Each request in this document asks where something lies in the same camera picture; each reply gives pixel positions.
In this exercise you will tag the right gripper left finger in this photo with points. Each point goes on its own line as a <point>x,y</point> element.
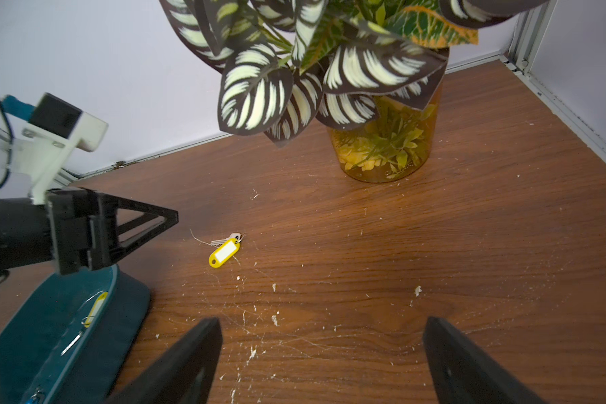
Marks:
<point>184,374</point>

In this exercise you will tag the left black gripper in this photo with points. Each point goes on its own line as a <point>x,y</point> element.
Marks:
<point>94,230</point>

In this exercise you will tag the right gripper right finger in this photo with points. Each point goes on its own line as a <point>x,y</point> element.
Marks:
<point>463,373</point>

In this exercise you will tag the teal plastic storage box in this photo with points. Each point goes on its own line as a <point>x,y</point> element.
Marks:
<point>47,356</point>

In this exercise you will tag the yellow tag key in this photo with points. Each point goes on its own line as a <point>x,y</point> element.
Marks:
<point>225,249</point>
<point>95,309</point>

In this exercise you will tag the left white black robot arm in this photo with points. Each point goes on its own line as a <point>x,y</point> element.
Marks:
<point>24,235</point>

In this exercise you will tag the artificial potted plant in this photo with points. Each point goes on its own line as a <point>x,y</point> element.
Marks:
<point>371,72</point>

